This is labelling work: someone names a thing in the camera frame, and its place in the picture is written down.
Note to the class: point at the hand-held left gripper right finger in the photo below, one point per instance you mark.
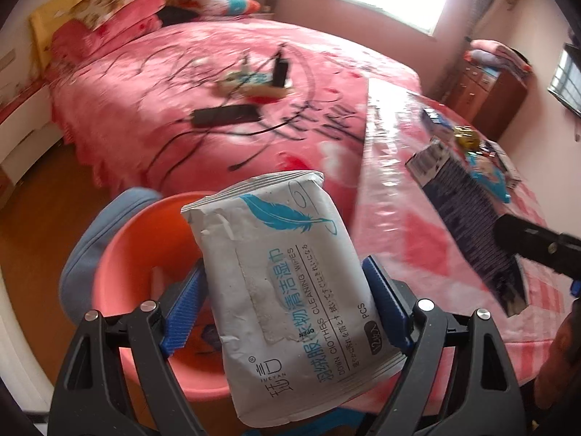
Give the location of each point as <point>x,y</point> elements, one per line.
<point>386,299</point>

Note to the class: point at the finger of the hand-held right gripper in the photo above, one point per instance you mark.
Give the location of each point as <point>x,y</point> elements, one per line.
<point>531,240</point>

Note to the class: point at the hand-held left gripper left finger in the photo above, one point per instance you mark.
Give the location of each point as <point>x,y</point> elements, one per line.
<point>184,309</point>

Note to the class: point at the pink plastic basin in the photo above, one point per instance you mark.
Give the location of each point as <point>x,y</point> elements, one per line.
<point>145,245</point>

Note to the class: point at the white wet wipes pack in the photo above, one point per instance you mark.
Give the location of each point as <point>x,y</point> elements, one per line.
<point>281,290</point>

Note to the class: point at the small blue white milk carton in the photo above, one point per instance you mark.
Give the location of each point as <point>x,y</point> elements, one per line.
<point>435,121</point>

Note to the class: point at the person's right forearm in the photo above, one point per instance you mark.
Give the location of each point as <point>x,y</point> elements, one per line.
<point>560,363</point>

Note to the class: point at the light blue snack wrapper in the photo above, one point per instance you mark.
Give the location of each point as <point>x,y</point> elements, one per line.
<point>490,177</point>

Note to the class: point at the blue stool seat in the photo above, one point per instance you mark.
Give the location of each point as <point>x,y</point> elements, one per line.
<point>86,254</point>

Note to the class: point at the crumpled foil wrapper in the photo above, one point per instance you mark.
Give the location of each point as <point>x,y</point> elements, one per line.
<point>465,138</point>

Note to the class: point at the brown wooden cabinet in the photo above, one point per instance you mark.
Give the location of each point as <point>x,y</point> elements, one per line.
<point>490,100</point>

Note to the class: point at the folded blankets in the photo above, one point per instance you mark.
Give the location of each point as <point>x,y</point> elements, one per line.
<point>497,54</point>

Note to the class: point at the black power adapter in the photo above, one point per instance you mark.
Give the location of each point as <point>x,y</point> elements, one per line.
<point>224,116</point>

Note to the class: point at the pink bed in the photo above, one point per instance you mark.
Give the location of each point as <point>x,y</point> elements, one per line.
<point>136,91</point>

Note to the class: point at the beige power strip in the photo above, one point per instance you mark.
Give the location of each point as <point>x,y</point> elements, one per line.
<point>254,85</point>

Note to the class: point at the white cabinet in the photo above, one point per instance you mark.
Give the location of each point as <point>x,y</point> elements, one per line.
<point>22,118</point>

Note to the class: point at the black charger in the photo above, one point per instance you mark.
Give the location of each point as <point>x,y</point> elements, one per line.
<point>280,68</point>

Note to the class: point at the pink quilt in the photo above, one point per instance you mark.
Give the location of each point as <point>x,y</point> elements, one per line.
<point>72,38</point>

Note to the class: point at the black garment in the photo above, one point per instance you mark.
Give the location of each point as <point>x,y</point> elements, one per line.
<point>179,16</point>

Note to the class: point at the cartoon print rolled pillow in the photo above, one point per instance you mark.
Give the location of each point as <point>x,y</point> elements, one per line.
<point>231,7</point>

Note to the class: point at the floral pillow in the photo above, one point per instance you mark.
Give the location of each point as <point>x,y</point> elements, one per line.
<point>104,4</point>

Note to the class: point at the yellow headboard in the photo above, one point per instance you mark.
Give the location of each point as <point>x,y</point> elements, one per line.
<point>54,13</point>

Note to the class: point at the wall television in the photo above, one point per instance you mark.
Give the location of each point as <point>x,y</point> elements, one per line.
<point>567,81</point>

